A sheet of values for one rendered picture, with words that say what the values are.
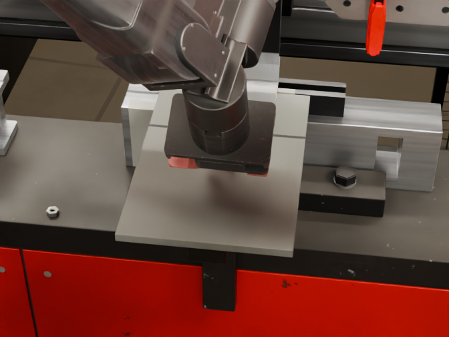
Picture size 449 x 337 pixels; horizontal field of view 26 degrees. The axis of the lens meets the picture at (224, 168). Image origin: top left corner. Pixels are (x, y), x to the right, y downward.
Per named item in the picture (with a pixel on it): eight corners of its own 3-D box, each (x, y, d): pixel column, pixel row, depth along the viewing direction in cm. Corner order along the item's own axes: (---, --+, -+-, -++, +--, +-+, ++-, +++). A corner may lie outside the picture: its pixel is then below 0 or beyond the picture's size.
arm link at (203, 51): (103, 59, 82) (176, 51, 77) (145, -52, 86) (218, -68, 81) (190, 126, 91) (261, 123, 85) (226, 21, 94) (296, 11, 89)
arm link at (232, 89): (170, 95, 83) (234, 112, 82) (194, 27, 85) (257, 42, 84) (178, 128, 89) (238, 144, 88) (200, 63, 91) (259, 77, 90)
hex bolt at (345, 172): (333, 188, 118) (333, 178, 117) (333, 173, 120) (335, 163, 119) (355, 189, 117) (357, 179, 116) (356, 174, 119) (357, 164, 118)
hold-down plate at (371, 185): (139, 196, 121) (138, 178, 119) (147, 168, 125) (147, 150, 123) (383, 218, 118) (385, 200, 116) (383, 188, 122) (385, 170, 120)
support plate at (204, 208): (115, 241, 98) (114, 234, 98) (162, 90, 118) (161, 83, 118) (292, 257, 97) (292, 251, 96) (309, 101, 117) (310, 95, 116)
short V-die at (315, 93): (180, 104, 120) (179, 84, 118) (184, 90, 122) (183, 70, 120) (343, 117, 118) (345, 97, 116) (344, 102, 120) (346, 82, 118)
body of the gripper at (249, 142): (175, 100, 97) (167, 66, 90) (276, 110, 96) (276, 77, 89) (165, 160, 95) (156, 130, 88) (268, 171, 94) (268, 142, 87)
